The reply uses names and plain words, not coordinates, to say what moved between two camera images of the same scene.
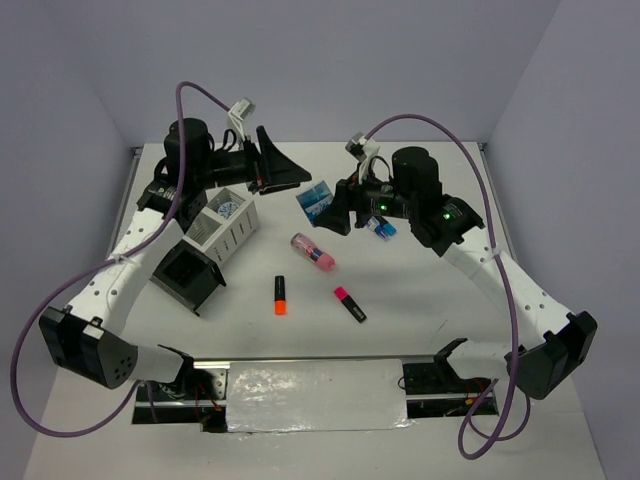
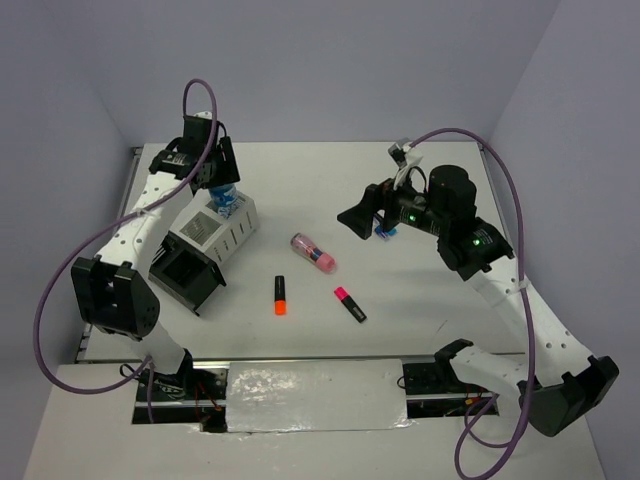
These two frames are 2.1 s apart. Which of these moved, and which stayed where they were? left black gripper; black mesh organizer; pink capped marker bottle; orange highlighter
Moved: left black gripper
Stayed: pink capped marker bottle; orange highlighter; black mesh organizer
